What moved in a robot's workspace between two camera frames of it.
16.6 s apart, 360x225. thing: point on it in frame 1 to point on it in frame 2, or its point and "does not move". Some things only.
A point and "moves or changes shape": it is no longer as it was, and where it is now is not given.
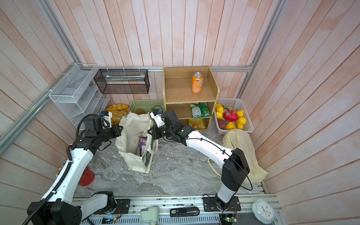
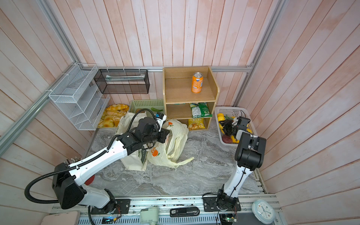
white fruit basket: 237,104 to 234,111
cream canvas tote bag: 135,146 does not move
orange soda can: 197,82 does not move
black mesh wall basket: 123,81 does not move
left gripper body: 104,133 to 155,135
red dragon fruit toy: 230,115 to 227,138
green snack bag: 200,109 does not move
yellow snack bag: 197,123 does not move
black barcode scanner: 184,212 does not move
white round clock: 263,211 does not move
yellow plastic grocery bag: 240,139 moves or changes shape
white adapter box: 149,215 does not move
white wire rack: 77,95 does not move
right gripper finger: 156,132 to 229,130
